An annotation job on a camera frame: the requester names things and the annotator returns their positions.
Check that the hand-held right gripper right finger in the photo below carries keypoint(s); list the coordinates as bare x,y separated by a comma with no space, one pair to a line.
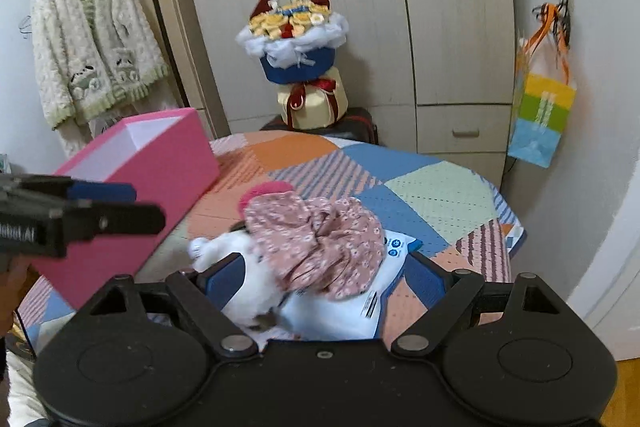
426,281

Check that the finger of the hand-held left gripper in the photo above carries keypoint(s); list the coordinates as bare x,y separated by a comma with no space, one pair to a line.
130,219
107,191

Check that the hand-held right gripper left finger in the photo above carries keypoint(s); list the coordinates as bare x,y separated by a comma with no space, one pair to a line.
227,277

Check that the white panda plush toy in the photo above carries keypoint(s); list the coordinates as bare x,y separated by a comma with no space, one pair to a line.
235,277

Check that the pink cardboard box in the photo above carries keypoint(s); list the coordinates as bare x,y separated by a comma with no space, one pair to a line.
150,177

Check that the blue and white packet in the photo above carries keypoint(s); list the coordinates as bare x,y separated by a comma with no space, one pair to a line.
340,317

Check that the pink floral cloth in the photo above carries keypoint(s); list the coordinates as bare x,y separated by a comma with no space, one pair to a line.
320,242

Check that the person's left hand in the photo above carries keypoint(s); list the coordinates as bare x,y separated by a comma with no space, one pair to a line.
12,297

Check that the white fleece pajama pants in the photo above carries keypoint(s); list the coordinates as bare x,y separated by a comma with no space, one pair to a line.
100,122

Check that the patchwork blanket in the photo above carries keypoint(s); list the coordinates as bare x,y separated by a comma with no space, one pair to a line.
430,202

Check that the pink plush ball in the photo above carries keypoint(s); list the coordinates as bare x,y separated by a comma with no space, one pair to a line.
262,193

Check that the white fleece pajama jacket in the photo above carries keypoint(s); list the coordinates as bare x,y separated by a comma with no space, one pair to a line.
95,52

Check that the black suitcase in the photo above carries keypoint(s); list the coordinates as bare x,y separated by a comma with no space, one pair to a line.
357,124

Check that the cream round gift box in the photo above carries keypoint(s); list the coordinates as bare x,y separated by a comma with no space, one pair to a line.
315,104

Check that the colourful paper gift bag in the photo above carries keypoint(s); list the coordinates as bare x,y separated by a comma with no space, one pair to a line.
542,117

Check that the blue flower bouquet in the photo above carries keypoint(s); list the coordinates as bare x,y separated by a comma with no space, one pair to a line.
292,37

